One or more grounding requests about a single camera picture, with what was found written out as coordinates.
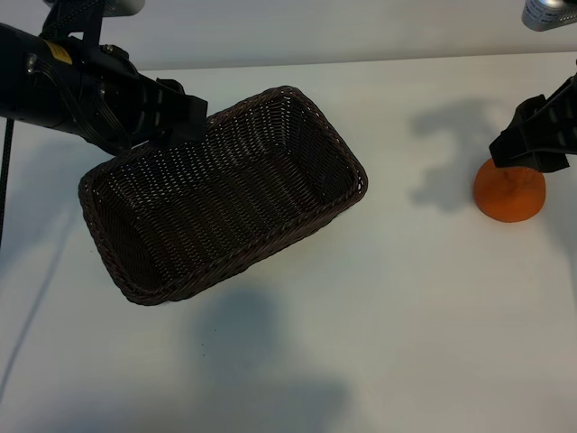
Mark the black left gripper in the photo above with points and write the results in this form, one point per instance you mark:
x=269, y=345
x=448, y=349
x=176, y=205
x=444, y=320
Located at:
x=90, y=90

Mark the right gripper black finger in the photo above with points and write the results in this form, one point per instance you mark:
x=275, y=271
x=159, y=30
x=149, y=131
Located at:
x=553, y=164
x=545, y=131

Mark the orange fruit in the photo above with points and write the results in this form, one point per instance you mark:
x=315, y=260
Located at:
x=509, y=198

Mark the dark brown wicker basket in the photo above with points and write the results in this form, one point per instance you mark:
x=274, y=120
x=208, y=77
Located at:
x=225, y=203

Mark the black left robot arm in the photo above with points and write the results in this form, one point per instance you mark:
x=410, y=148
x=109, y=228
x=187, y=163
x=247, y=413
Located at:
x=15, y=76

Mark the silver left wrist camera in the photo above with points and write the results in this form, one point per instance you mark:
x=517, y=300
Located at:
x=124, y=6

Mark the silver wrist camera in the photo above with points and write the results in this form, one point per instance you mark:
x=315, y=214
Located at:
x=547, y=15
x=124, y=6

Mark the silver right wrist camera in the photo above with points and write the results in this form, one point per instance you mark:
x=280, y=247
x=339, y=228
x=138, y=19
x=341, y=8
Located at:
x=547, y=15

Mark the black left camera bracket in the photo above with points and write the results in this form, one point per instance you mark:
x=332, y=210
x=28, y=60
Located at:
x=88, y=22

